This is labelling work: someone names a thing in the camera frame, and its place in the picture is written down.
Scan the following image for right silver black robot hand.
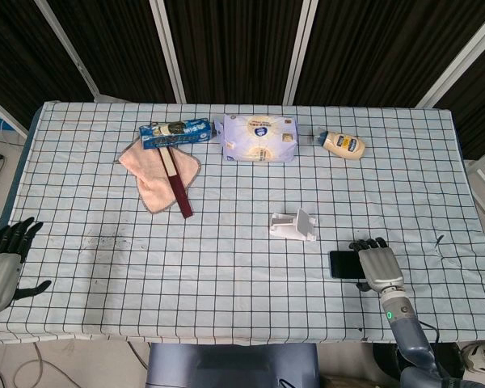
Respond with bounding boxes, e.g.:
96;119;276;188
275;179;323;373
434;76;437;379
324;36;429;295
348;238;405;294

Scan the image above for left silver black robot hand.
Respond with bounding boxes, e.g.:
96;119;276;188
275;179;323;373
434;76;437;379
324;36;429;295
0;217;53;314

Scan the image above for black smartphone with blue case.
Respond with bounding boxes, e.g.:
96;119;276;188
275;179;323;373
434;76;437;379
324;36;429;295
329;250;369;280

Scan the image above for white folding phone stand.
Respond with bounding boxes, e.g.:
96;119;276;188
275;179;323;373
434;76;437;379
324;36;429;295
269;208;319;243

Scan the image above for mayonnaise squeeze bottle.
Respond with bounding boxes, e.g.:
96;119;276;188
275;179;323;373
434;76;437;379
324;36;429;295
315;129;367;160

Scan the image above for white sneaker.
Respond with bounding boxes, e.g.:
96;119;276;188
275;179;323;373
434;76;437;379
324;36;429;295
462;341;485;375

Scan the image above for checked white tablecloth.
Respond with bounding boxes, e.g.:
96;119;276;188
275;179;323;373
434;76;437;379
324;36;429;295
0;100;485;347

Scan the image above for pink cloth with grey edge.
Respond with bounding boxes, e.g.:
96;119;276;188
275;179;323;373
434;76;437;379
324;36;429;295
118;139;203;214

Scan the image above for lavender tissue pack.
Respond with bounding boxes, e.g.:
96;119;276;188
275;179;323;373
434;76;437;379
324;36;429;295
213;114;298;163

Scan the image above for blue-grey robot torso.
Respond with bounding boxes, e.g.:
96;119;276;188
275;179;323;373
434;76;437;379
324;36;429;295
146;342;320;388

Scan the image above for dark red folded fan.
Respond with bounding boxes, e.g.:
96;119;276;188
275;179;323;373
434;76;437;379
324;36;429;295
158;147;195;220

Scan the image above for blue cardboard box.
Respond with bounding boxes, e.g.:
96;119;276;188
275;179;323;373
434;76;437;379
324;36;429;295
139;118;210;151

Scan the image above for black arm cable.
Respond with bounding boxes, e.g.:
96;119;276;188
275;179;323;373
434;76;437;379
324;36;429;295
418;320;450;381

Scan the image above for white floor cable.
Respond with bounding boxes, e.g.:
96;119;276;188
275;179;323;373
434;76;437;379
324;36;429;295
11;342;68;388

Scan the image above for white partition post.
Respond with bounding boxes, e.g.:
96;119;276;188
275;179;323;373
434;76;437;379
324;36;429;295
284;0;319;105
148;0;187;104
416;0;485;108
35;0;99;99

